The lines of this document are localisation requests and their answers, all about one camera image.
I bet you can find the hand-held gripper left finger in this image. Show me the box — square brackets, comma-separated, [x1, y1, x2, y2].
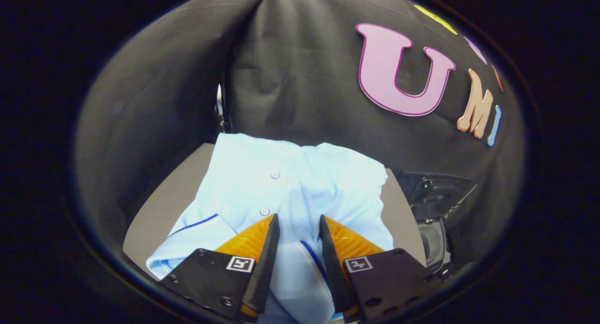
[159, 214, 281, 324]

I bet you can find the beige cabinet with dark top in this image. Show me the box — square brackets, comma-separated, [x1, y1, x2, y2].
[123, 143, 427, 268]

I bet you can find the light blue button shirt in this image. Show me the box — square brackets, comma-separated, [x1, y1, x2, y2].
[146, 133, 394, 324]

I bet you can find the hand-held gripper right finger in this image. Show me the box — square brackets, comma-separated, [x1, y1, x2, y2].
[320, 215, 443, 324]

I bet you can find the backdrop support pole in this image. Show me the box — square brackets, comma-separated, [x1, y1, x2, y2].
[216, 83, 233, 133]

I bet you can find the black backdrop cloth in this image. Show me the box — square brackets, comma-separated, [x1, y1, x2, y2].
[75, 0, 525, 268]

